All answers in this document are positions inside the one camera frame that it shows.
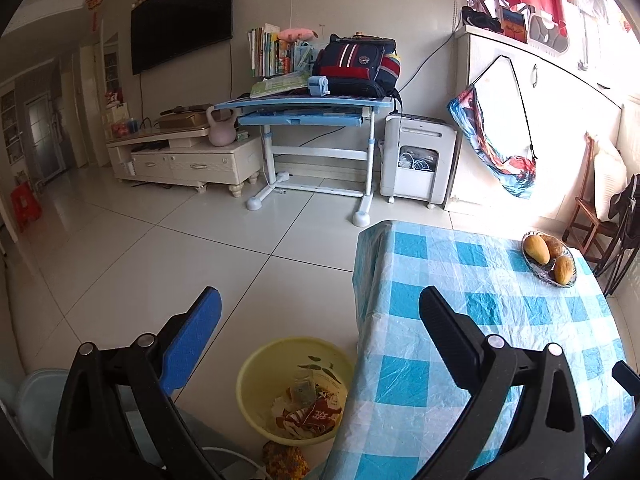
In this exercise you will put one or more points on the black cloth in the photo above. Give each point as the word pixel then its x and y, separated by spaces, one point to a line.
pixel 480 19

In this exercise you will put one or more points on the wooden chair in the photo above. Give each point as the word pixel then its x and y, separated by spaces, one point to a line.
pixel 585 210

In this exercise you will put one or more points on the yellow brown patterned object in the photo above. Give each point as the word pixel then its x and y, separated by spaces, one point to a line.
pixel 285 460

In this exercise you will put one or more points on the orange box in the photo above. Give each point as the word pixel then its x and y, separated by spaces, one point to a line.
pixel 515 25

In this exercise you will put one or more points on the blue checkered tablecloth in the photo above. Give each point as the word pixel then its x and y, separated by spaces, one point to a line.
pixel 450 310

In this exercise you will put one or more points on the black television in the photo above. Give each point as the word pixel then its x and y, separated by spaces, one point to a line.
pixel 180 20

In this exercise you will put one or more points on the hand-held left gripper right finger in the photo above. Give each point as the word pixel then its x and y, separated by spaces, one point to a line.
pixel 457 350

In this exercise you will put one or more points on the row of books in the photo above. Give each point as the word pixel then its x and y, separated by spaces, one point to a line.
pixel 267 52

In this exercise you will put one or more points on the white air purifier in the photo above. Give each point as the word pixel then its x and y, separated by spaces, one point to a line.
pixel 417 132

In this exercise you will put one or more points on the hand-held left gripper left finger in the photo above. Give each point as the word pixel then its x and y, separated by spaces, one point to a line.
pixel 192 340

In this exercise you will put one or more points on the red wall ornament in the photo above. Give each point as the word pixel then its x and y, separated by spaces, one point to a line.
pixel 95 0

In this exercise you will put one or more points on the grey glass door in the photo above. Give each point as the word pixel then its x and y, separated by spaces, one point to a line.
pixel 45 135

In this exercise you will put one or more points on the blue study desk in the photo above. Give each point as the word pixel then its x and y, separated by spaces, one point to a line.
pixel 300 102

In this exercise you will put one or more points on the colourful hanging bag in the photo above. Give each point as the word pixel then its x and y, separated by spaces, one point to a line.
pixel 500 160

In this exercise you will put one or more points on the navy red backpack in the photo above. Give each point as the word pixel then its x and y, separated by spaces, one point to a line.
pixel 355 67

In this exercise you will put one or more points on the white television stand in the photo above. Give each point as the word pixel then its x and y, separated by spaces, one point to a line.
pixel 190 162

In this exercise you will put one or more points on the light blue plastic stool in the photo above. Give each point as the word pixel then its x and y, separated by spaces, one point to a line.
pixel 40 395

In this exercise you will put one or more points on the yellow plastic bin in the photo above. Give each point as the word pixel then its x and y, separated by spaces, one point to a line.
pixel 260 360

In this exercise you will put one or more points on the light blue pencil sharpener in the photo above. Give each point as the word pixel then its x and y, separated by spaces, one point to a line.
pixel 318 86

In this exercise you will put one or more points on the white pillow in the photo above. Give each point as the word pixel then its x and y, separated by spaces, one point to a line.
pixel 610 175

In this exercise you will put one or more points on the pink plush toy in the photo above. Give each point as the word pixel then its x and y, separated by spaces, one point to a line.
pixel 297 34

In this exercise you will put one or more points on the green open book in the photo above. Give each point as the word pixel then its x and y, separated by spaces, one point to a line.
pixel 277 85

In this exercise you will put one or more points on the white cabinet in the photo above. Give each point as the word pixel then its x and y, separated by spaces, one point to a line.
pixel 560 110

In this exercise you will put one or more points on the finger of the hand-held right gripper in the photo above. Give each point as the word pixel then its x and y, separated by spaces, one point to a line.
pixel 627 377
pixel 597 437

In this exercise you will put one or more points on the cardboard box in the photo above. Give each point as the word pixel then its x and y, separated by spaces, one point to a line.
pixel 180 121

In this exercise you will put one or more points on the red plastic stool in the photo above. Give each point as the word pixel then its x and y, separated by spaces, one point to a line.
pixel 26 205

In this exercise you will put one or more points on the pink kettlebell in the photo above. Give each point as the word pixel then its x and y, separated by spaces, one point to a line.
pixel 221 132

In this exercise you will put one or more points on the red snack bag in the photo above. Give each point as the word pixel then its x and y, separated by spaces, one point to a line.
pixel 317 415

